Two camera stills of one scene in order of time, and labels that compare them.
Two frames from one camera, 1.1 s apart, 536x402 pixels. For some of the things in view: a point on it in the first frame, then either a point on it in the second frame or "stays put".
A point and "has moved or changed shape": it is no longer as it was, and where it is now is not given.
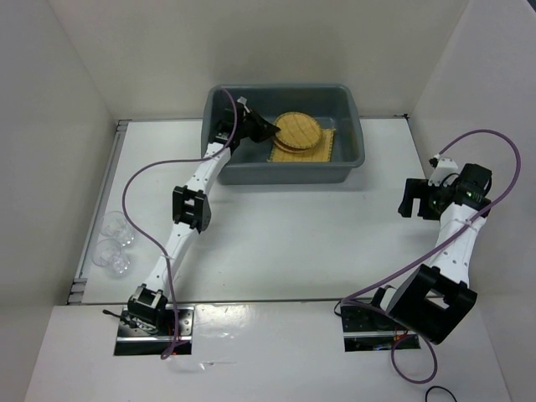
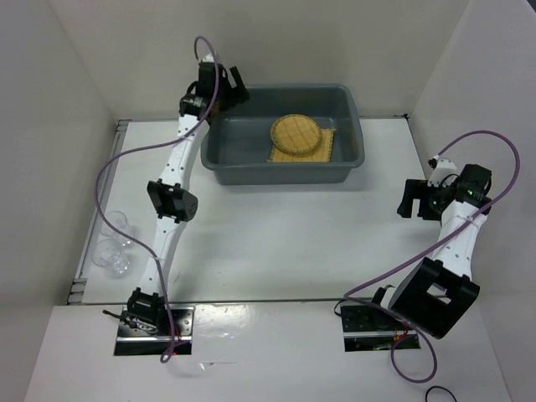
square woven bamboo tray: (322, 152) stays put
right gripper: (418, 188) stays put
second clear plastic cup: (108, 254) stays put
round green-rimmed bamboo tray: (298, 130) has moved or changed shape
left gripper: (263, 125) → (233, 98)
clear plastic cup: (115, 224) stays put
